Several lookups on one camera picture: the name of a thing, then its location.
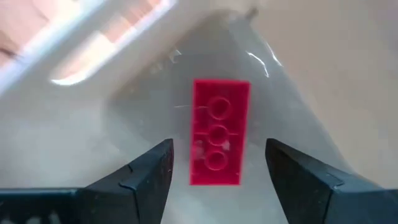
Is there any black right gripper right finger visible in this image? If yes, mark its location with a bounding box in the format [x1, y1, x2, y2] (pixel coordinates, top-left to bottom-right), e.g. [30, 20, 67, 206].
[266, 138, 398, 224]

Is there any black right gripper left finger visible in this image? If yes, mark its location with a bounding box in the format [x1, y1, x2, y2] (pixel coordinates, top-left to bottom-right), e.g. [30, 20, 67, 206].
[80, 139, 174, 224]

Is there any white plastic bin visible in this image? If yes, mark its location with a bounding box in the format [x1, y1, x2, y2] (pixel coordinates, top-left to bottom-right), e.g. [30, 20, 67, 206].
[0, 0, 398, 224]

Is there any red toy building block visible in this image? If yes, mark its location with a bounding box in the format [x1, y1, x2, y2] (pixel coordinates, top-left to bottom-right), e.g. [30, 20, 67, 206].
[189, 78, 251, 187]

